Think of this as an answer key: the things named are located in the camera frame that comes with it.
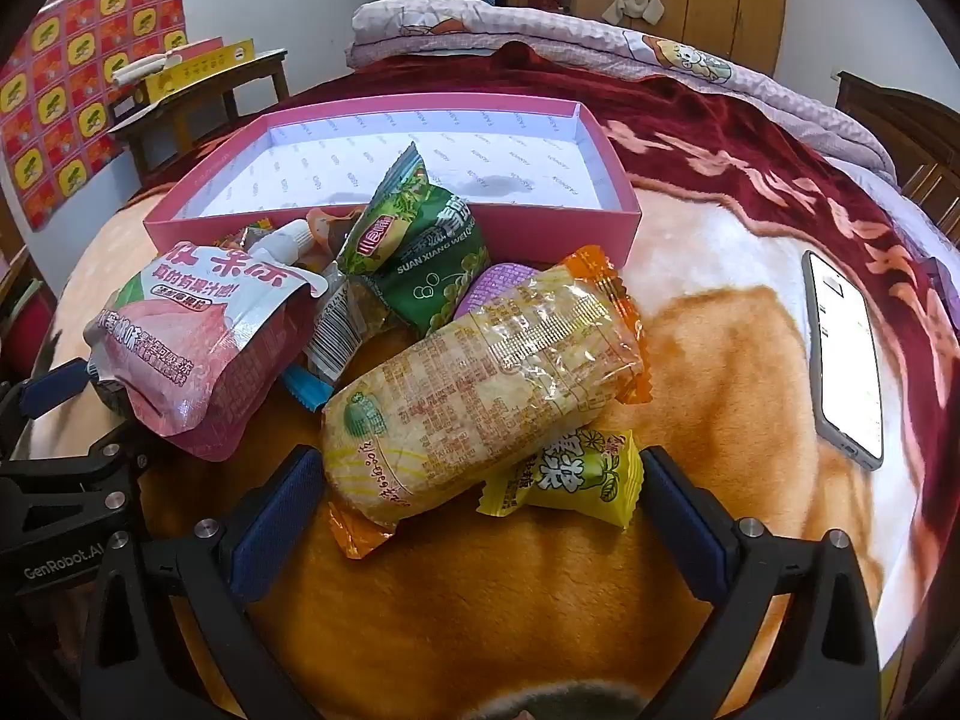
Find rice cracker packet orange ends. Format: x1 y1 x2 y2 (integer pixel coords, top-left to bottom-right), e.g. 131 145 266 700
322 244 653 560

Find green pea snack packet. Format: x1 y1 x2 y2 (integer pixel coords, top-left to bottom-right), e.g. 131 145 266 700
335 142 490 338

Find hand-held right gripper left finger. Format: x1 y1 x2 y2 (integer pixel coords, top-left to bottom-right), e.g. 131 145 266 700
79 444 327 720

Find pink cardboard box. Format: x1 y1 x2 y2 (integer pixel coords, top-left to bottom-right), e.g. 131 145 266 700
142 97 642 275

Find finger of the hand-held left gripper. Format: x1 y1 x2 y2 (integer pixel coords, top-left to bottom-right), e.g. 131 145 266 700
0 358 95 458
0 431 160 511

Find pink jelly drink pouch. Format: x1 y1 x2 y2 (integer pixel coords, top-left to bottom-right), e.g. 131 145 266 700
84 221 331 464

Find red and yellow wall poster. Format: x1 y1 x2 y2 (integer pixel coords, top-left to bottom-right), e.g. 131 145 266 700
0 0 188 231

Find purple tin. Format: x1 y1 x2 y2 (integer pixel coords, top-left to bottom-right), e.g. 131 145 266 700
450 262 542 323

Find dark wooden headboard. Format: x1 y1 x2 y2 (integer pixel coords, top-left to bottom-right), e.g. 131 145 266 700
836 71 960 200

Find smartphone in grey case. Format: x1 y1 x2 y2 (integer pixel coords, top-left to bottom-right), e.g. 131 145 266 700
801 249 886 472

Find white paper roll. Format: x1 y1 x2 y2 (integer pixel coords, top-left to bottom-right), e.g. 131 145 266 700
111 52 188 85

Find small orange snack packet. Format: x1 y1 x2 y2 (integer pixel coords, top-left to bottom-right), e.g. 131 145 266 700
307 206 370 252

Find dark wooden side table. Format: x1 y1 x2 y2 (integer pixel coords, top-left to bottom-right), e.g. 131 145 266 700
109 49 290 182

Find folded lilac cartoon quilt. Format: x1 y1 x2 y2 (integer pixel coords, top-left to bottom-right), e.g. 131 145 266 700
345 0 901 188

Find yellow cardboard box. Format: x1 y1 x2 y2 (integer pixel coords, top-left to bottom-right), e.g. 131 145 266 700
135 37 256 104

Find red cushioned wooden chair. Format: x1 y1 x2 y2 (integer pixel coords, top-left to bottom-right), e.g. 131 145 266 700
0 244 65 376

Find clear snack packet with barcode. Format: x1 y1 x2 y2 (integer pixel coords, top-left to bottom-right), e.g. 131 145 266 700
304 262 398 383

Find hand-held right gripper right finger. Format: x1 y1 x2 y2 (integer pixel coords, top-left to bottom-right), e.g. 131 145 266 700
636 446 882 720

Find blue edged snack packet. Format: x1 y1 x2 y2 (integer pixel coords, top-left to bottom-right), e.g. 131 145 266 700
283 364 335 411

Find yellow lime candy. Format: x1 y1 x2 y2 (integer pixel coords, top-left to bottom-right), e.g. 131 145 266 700
478 429 646 533

